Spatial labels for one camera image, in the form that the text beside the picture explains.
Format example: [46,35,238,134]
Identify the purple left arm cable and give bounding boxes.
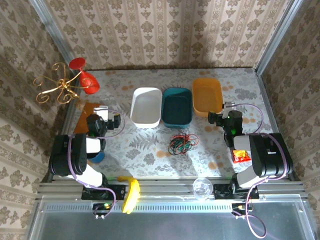
[67,108,126,220]

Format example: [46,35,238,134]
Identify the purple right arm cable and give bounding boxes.
[231,103,289,239]

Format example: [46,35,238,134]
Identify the teal plastic tray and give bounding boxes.
[161,87,194,130]

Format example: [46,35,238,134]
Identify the gold wire stand wooden base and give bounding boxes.
[33,62,105,136]

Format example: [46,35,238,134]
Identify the black cable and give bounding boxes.
[169,134,197,155]
[167,134,197,156]
[168,134,196,156]

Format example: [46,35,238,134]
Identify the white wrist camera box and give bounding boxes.
[93,105,110,119]
[223,101,236,114]

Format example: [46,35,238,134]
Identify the red cable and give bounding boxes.
[168,134,198,153]
[168,133,200,151]

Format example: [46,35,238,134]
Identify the green cable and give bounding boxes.
[168,136,195,156]

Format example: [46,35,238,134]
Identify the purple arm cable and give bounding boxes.
[231,103,289,239]
[67,108,126,220]

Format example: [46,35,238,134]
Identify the red yellow snack packet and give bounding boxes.
[230,149,252,165]

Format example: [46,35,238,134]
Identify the perforated metal cable duct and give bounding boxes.
[44,202,232,213]

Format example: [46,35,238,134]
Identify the aluminium corner post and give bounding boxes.
[28,0,77,75]
[254,0,301,76]

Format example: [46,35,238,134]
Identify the red plastic goblet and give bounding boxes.
[68,57,101,96]

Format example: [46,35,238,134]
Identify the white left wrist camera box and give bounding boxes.
[93,105,110,119]

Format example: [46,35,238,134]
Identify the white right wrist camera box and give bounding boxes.
[223,101,236,114]

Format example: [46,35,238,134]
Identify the orange plastic tray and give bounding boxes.
[191,77,224,118]

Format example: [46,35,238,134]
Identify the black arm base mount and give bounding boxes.
[80,184,127,201]
[213,183,260,201]

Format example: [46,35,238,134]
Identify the curved gold metal stand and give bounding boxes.
[39,69,85,187]

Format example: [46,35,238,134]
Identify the clear plastic cup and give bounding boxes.
[192,177,214,201]

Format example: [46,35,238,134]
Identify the blue plastic bowl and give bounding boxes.
[88,150,106,165]

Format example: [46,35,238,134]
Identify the white plastic tray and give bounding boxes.
[129,87,163,129]

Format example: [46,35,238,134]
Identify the yellow banana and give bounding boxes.
[117,175,141,215]

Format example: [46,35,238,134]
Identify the aluminium table edge rail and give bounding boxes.
[254,69,302,181]

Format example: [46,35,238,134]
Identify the aluminium frame mounting rails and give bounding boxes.
[36,176,308,201]

